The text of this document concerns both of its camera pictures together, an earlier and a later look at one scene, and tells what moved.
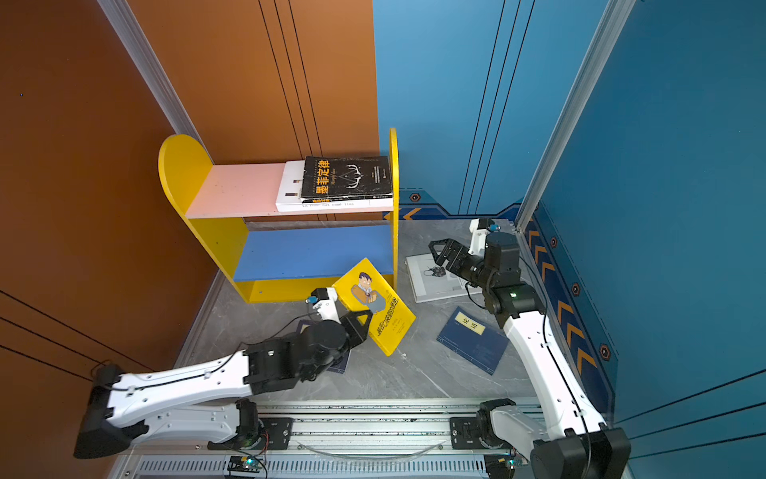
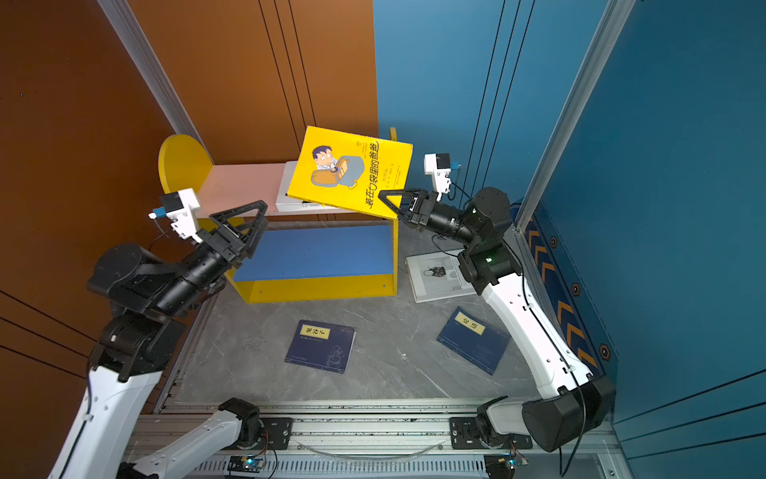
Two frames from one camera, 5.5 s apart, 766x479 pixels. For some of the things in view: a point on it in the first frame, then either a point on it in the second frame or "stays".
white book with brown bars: [289, 188] stays
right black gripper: [453, 247] to [425, 213]
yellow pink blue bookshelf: [273, 256] stays
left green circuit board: [243, 464] stays
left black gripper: [356, 331] to [217, 244]
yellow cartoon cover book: [364, 289] to [349, 171]
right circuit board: [500, 466] stays
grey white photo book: [431, 281] stays
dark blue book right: [473, 341] stays
